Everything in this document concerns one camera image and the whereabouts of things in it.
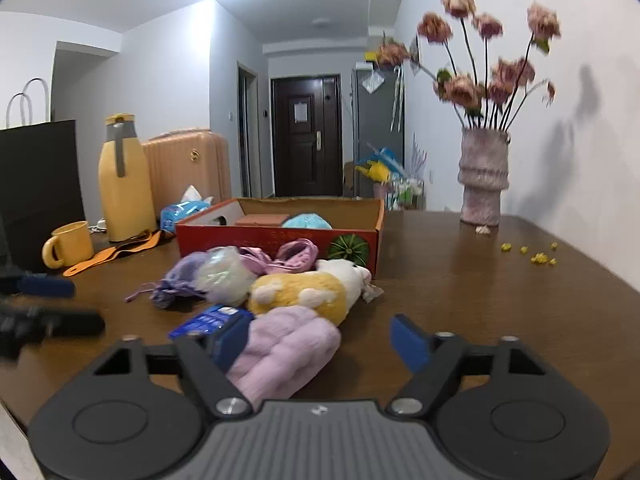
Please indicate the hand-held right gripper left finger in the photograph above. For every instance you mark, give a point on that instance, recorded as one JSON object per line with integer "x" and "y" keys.
{"x": 231, "y": 341}

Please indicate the clear-wrapped white soft item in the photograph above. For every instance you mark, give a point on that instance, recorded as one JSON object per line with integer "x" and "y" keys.
{"x": 225, "y": 275}

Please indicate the dried pink roses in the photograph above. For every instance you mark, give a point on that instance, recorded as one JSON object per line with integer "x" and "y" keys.
{"x": 465, "y": 90}

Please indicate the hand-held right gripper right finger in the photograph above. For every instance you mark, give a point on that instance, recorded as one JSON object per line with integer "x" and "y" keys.
{"x": 407, "y": 342}

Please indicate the red cardboard box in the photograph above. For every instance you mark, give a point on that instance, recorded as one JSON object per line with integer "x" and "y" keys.
{"x": 260, "y": 237}

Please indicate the interior side door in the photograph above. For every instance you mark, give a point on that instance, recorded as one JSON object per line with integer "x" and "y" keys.
{"x": 247, "y": 130}

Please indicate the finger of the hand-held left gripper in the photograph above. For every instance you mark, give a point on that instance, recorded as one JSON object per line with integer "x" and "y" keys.
{"x": 70, "y": 322}
{"x": 47, "y": 286}

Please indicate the light blue fluffy ball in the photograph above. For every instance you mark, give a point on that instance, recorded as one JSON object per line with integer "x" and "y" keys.
{"x": 307, "y": 221}

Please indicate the white fallen petal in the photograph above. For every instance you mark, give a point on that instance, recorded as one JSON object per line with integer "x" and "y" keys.
{"x": 482, "y": 230}

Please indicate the pink ribbed vase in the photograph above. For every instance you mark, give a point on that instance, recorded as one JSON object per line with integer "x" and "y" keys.
{"x": 482, "y": 180}

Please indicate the yellow and white plush toy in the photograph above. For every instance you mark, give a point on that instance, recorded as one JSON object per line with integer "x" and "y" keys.
{"x": 300, "y": 292}

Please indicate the yellow box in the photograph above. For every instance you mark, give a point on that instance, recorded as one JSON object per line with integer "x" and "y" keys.
{"x": 371, "y": 56}

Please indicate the pink satin cloth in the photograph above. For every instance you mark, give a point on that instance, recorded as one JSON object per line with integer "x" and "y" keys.
{"x": 295, "y": 255}

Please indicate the blue tissue pack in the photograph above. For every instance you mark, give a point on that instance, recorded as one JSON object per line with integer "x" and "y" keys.
{"x": 182, "y": 210}

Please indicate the pile of colourful clutter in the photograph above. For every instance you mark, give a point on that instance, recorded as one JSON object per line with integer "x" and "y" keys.
{"x": 385, "y": 175}

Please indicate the black monitor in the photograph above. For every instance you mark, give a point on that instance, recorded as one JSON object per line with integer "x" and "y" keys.
{"x": 40, "y": 185}

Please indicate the grey refrigerator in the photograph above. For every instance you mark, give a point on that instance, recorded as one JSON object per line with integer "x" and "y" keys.
{"x": 372, "y": 120}

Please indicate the yellow mug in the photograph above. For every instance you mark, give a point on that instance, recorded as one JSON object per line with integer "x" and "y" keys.
{"x": 72, "y": 242}

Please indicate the yellow thermos jug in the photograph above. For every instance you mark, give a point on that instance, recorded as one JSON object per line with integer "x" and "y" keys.
{"x": 125, "y": 195}

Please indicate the pink fuzzy mitten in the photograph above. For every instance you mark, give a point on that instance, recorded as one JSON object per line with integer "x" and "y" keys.
{"x": 285, "y": 350}

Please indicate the small blue packet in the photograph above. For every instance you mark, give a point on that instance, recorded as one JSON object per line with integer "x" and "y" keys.
{"x": 205, "y": 320}

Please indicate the scattered yellow petals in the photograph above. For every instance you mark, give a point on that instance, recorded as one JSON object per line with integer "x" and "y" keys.
{"x": 539, "y": 259}

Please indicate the peach hard-shell suitcase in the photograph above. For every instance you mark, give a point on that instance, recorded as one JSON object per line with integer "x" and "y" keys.
{"x": 190, "y": 170}

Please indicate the dark brown entrance door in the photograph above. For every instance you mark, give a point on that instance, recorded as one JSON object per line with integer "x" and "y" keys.
{"x": 305, "y": 160}

